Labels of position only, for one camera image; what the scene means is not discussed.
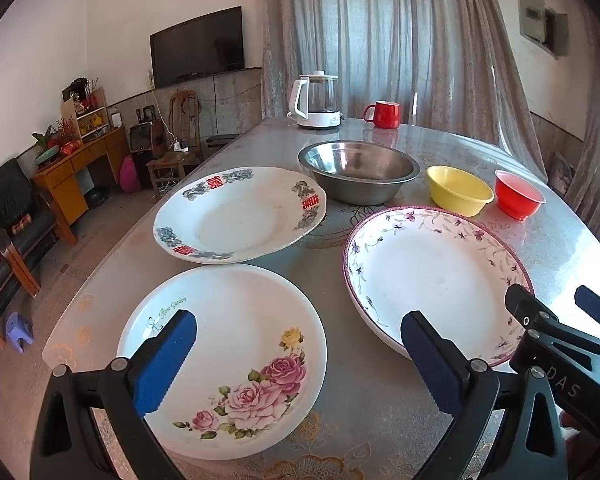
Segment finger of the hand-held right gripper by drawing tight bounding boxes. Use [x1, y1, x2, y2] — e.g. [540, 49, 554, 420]
[575, 285, 600, 333]
[505, 284, 600, 358]

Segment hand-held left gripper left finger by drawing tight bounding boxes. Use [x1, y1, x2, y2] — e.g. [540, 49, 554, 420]
[30, 310, 197, 480]

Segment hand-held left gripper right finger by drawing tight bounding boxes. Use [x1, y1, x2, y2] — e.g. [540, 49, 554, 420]
[401, 311, 571, 480]

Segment white plate with purple floral rim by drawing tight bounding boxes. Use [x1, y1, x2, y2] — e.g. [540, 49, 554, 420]
[343, 205, 535, 367]

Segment white plate with pink roses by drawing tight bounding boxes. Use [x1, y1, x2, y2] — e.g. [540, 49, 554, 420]
[116, 263, 328, 461]

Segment red plastic bowl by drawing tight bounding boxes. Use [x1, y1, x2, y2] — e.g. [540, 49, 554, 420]
[495, 170, 546, 221]

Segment yellow plastic bowl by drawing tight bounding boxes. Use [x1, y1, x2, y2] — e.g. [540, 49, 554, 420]
[426, 165, 495, 217]

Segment white plate with red characters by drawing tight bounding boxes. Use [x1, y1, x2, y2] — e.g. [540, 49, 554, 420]
[153, 166, 327, 264]

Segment stainless steel bowl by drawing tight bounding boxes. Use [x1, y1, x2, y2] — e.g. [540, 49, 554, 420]
[298, 141, 421, 206]

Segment grey patterned cushion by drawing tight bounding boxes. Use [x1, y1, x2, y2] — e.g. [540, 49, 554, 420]
[550, 152, 576, 196]

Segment purple plastic stool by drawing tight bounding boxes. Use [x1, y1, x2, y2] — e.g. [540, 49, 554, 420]
[5, 311, 34, 351]

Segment grey window curtain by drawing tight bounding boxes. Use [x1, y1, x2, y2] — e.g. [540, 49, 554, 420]
[262, 0, 546, 181]
[565, 10, 600, 241]

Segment pink bag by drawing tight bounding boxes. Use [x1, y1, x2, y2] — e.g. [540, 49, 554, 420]
[119, 156, 142, 193]

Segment wooden chair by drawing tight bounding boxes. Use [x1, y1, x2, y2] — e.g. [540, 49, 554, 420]
[147, 89, 203, 196]

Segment orange wooden desk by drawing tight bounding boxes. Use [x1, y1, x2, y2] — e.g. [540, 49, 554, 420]
[32, 127, 131, 246]

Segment black portable speaker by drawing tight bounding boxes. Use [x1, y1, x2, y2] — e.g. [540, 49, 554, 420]
[129, 121, 156, 153]

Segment black armchair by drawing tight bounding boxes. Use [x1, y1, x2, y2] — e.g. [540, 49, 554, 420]
[0, 157, 78, 351]

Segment red mug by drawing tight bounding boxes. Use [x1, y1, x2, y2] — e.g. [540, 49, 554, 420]
[363, 101, 401, 129]

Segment green potted plant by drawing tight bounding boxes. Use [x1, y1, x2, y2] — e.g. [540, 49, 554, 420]
[32, 127, 56, 156]

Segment small wooden shelf with ornaments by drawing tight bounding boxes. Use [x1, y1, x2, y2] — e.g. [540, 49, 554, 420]
[61, 87, 108, 136]

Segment white electric glass kettle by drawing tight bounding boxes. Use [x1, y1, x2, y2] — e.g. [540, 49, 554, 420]
[286, 71, 343, 130]

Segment black flat screen television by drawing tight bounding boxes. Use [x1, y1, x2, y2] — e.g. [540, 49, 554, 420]
[150, 6, 244, 88]

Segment grey wall electrical box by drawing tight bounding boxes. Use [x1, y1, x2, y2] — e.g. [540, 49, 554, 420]
[517, 0, 571, 58]

